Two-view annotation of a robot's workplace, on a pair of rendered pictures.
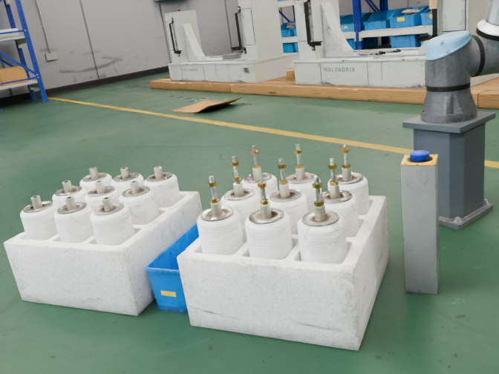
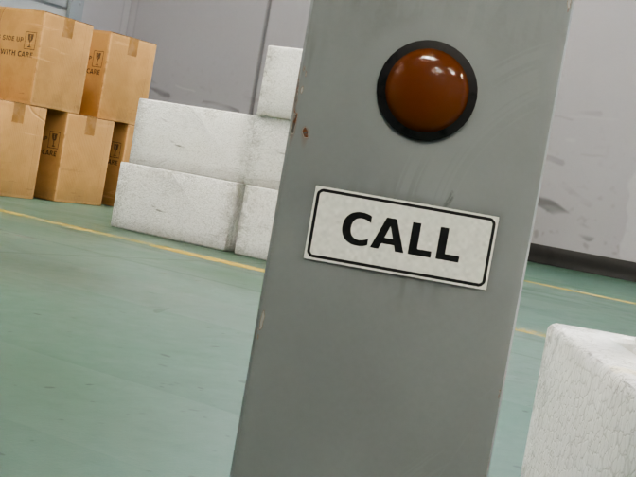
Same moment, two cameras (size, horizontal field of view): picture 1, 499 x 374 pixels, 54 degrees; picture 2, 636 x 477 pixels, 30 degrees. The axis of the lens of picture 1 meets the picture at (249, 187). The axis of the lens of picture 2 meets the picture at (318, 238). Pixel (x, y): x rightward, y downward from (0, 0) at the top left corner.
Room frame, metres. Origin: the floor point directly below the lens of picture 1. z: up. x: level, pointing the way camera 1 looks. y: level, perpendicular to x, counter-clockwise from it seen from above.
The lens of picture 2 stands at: (1.32, -0.54, 0.23)
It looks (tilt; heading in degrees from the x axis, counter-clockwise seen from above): 3 degrees down; 155
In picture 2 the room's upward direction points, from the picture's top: 10 degrees clockwise
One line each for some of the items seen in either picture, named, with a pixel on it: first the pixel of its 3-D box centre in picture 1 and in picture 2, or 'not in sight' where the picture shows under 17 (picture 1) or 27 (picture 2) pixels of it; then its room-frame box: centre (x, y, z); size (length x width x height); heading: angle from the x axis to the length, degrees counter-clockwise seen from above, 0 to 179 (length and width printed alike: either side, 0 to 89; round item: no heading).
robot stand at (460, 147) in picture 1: (448, 166); not in sight; (1.39, -0.60, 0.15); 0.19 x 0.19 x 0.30; 35
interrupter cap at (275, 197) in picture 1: (285, 195); not in sight; (1.07, -0.08, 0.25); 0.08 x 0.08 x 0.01
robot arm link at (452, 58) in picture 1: (450, 58); not in sight; (1.39, -0.61, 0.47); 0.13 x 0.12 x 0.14; 98
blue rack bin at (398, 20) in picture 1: (412, 16); not in sight; (6.42, -2.33, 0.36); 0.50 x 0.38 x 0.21; 125
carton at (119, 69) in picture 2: not in sight; (97, 76); (-2.93, 0.44, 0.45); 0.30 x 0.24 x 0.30; 32
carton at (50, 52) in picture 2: not in sight; (29, 59); (-2.71, 0.16, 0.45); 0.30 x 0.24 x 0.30; 36
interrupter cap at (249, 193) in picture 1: (239, 194); not in sight; (1.12, 0.03, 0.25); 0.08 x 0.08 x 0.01
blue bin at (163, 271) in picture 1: (196, 261); not in sight; (1.18, 0.17, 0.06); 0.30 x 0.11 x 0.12; 154
